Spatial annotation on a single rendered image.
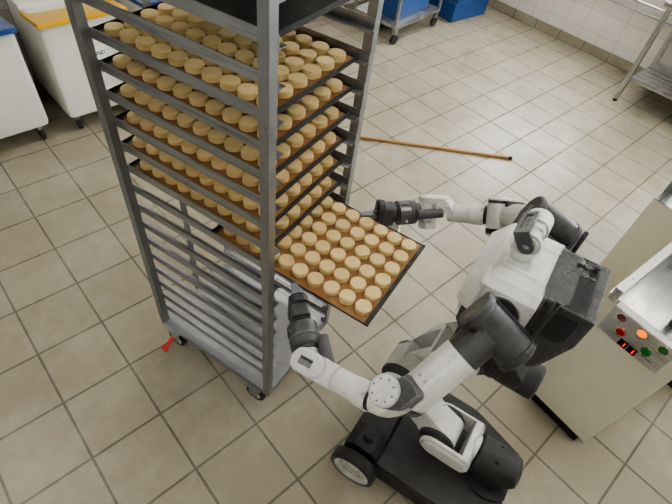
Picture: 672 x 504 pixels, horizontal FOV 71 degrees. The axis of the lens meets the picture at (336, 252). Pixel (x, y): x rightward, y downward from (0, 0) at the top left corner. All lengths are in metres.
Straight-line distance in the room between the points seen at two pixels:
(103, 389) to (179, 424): 0.39
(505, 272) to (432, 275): 1.68
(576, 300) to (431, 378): 0.39
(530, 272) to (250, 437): 1.47
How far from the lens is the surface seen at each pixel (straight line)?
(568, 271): 1.29
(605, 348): 2.15
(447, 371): 1.10
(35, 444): 2.45
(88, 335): 2.64
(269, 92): 1.05
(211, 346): 2.29
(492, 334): 1.10
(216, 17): 1.12
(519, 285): 1.20
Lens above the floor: 2.12
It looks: 48 degrees down
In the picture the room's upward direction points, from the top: 9 degrees clockwise
